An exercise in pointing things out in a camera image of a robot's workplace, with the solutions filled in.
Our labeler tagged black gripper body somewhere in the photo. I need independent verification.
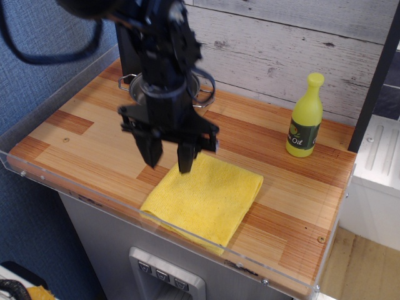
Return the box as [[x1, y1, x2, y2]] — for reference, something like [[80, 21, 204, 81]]
[[117, 89, 219, 153]]

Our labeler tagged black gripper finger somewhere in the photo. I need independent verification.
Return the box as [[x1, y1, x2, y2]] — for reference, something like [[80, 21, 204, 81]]
[[132, 131, 163, 168], [177, 142, 197, 174]]

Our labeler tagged yellow rag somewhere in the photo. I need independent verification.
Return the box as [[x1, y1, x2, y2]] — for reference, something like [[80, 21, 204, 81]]
[[141, 154, 264, 256]]

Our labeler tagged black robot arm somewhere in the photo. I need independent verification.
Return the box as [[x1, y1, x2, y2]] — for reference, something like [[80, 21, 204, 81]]
[[60, 1, 219, 173]]

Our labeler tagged silver toy fridge cabinet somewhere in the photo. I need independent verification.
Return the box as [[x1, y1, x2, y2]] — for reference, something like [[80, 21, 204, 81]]
[[61, 194, 319, 299]]

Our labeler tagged yellow olive oil bottle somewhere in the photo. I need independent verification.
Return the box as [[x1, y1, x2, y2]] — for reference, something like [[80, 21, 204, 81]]
[[286, 72, 324, 158]]

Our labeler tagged grey ice dispenser panel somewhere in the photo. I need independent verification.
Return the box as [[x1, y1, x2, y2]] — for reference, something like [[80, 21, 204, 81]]
[[129, 247, 207, 299]]

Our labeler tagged clear acrylic table guard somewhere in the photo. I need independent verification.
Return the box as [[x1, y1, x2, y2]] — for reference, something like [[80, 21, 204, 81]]
[[6, 51, 356, 287]]

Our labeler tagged white toy sink unit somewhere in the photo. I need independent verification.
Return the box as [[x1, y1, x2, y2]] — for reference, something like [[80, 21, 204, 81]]
[[339, 115, 399, 250]]

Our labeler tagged black and yellow floor object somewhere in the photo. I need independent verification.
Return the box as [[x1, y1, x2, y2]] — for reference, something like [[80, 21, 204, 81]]
[[1, 261, 57, 299]]

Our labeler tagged silver pan with handles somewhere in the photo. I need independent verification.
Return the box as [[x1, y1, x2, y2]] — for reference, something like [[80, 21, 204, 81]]
[[118, 72, 216, 108]]

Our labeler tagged black left vertical post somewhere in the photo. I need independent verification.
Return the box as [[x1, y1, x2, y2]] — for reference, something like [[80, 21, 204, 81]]
[[115, 24, 142, 84]]

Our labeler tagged black vertical post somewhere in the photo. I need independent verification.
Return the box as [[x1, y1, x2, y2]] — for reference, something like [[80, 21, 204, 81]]
[[347, 4, 399, 153], [115, 24, 142, 84]]

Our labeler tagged black cable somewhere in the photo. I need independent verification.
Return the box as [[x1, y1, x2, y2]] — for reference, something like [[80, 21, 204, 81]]
[[0, 6, 104, 66]]

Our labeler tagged black right vertical post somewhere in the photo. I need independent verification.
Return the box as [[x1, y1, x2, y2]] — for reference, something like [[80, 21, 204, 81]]
[[347, 4, 399, 153]]

